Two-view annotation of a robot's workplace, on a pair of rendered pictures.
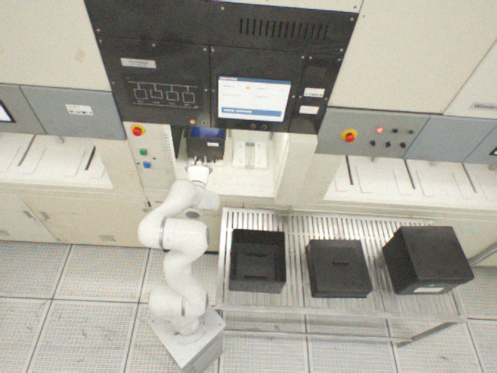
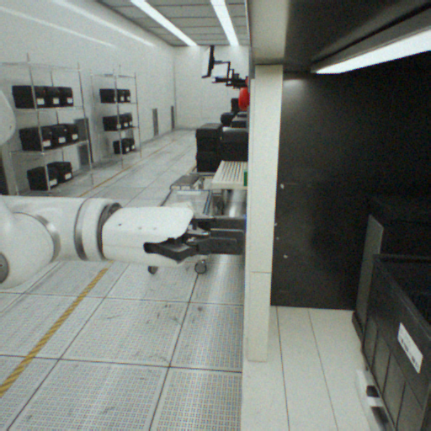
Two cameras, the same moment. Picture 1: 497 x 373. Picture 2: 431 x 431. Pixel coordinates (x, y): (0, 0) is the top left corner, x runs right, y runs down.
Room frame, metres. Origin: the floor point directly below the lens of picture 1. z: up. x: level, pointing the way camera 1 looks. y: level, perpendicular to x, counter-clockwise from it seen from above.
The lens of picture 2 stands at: (1.11, -0.17, 1.36)
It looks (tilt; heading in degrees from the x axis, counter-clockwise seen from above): 19 degrees down; 100
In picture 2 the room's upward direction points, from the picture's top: straight up
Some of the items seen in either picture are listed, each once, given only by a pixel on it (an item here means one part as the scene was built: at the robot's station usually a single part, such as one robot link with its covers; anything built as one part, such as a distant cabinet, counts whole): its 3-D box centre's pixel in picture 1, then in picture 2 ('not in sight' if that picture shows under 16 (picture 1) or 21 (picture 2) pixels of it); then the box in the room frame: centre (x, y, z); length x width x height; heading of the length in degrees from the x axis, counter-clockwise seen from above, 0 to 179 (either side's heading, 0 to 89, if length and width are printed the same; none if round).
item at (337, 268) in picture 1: (338, 266); not in sight; (0.74, -0.54, 0.83); 0.29 x 0.29 x 0.13; 7
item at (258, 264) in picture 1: (257, 260); not in sight; (0.71, -0.11, 0.85); 0.28 x 0.28 x 0.17; 4
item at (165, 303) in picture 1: (173, 303); not in sight; (0.38, 0.23, 1.07); 0.19 x 0.12 x 0.24; 93
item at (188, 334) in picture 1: (185, 317); not in sight; (0.38, 0.20, 0.85); 0.19 x 0.19 x 0.18
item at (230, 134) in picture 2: not in sight; (236, 144); (0.73, 2.98, 0.93); 0.30 x 0.28 x 0.26; 91
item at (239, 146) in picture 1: (250, 154); not in sight; (1.39, 0.00, 0.89); 0.22 x 0.21 x 0.04; 4
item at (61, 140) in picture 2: not in sight; (52, 135); (-1.92, 4.21, 0.81); 0.30 x 0.28 x 0.26; 94
